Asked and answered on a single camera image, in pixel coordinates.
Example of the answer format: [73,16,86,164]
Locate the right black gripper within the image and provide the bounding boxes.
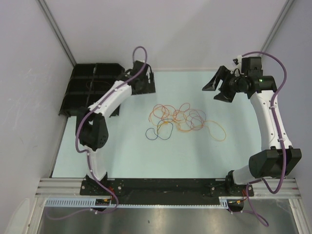
[202,66,247,103]

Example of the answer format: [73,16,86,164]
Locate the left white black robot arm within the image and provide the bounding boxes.
[75,60,155,195]

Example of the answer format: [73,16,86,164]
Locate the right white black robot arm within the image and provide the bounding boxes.
[202,51,302,195]

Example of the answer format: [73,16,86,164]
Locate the black compartment tray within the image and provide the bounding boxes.
[59,63,125,117]

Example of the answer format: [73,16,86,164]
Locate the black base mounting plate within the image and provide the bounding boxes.
[79,177,254,207]

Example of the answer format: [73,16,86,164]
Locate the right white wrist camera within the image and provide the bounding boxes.
[232,55,243,74]

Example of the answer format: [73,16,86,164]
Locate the orange thin cable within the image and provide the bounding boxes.
[148,102,205,134]

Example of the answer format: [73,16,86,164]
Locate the aluminium frame rail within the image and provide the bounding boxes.
[36,178,301,199]

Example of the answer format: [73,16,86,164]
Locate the white slotted cable duct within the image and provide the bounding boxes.
[45,197,228,209]

